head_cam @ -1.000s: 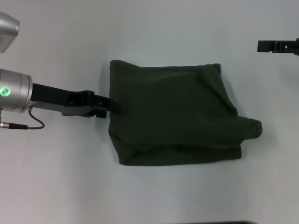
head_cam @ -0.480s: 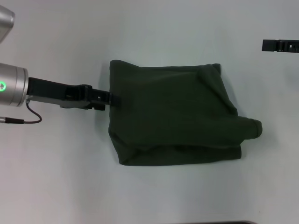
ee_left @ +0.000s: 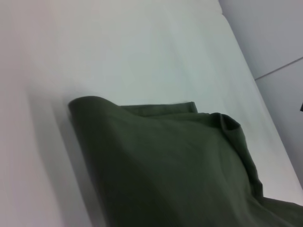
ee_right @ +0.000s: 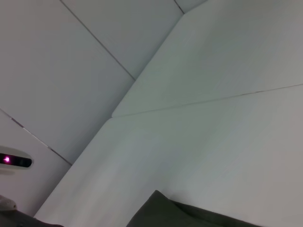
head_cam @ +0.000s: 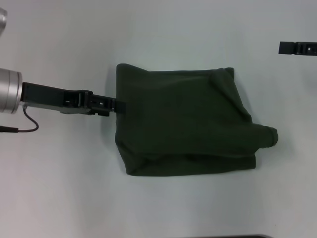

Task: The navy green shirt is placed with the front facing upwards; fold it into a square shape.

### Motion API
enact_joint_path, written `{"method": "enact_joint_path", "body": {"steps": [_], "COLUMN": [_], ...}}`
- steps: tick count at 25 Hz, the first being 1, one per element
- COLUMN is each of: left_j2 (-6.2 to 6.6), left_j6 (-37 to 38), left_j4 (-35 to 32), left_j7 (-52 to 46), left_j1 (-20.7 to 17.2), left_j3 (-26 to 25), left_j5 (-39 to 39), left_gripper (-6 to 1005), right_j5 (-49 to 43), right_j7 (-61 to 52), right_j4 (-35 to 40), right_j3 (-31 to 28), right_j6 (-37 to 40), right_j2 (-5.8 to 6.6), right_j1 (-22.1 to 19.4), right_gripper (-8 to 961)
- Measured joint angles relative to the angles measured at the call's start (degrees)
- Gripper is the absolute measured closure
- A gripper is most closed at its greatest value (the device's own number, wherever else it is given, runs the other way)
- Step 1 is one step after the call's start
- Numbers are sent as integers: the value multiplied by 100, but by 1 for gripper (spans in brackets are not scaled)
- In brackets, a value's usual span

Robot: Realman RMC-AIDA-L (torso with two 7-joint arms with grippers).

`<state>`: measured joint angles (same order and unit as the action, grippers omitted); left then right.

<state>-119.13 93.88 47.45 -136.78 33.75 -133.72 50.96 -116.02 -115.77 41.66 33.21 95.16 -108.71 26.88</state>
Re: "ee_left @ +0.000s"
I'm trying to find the dark green FREE T-shirt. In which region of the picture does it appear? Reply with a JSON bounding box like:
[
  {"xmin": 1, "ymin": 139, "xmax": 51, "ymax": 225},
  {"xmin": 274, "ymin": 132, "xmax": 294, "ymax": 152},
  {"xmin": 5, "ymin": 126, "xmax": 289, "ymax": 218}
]
[{"xmin": 68, "ymin": 96, "xmax": 303, "ymax": 227}]

